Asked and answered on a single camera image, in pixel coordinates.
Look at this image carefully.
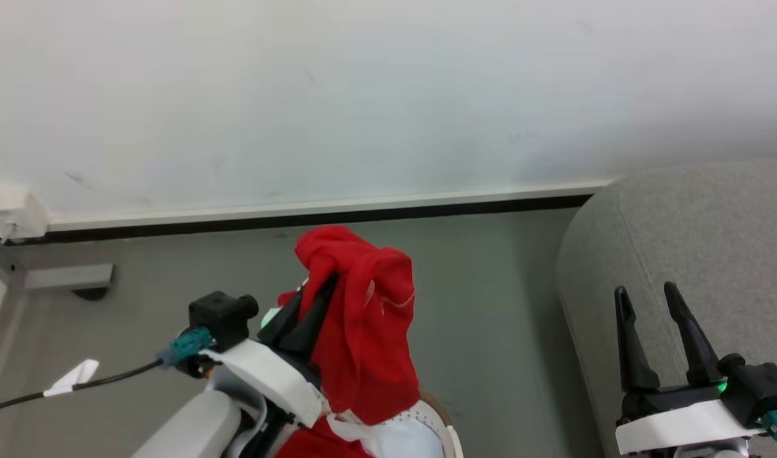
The teal left camera connector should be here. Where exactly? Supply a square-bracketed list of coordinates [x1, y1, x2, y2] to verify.
[158, 327, 212, 369]

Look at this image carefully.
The thin black camera cable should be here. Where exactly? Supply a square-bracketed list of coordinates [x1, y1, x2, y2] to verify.
[0, 359, 164, 422]

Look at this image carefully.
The white perforated basket beige rim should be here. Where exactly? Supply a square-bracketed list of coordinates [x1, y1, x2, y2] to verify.
[328, 393, 464, 458]

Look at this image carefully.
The grey fabric sofa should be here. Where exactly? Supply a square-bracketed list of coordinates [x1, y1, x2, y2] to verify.
[556, 158, 777, 458]

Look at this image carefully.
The white plastic corner box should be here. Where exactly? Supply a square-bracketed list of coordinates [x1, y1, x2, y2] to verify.
[0, 184, 50, 244]

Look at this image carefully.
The white black skirting board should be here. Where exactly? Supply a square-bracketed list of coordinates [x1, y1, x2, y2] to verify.
[7, 179, 618, 246]

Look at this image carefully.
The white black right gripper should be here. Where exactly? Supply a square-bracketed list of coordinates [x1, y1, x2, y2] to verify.
[614, 281, 764, 458]

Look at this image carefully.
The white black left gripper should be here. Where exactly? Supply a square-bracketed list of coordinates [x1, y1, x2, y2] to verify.
[201, 274, 339, 428]

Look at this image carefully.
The red garment with white trim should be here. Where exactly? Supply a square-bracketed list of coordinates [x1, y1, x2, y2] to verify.
[276, 225, 422, 458]

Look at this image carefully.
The white paper cable tag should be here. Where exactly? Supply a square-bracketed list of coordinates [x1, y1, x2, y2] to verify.
[43, 359, 100, 397]

